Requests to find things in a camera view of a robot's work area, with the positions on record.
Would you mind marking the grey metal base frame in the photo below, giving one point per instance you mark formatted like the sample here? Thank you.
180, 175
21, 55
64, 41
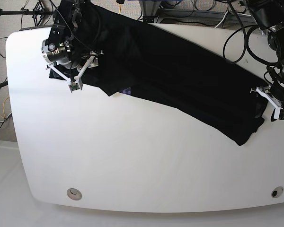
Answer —
155, 11

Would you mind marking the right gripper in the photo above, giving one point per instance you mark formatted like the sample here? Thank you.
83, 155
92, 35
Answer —
63, 67

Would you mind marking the table cable grommet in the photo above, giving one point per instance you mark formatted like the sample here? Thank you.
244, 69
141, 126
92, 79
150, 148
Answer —
277, 192
74, 194

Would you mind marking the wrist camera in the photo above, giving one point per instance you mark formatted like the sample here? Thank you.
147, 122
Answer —
278, 114
73, 86

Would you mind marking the black tripod stand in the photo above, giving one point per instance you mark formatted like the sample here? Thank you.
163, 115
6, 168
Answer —
40, 13

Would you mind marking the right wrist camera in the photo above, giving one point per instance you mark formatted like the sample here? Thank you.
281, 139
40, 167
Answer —
73, 86

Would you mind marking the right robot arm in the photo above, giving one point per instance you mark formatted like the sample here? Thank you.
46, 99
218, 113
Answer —
70, 48

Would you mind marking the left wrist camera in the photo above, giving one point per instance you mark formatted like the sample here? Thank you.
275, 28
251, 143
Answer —
278, 114

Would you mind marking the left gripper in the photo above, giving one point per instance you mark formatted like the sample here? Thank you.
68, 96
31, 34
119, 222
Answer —
261, 107

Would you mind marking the black T-shirt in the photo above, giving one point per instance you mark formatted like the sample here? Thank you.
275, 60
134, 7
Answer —
158, 66

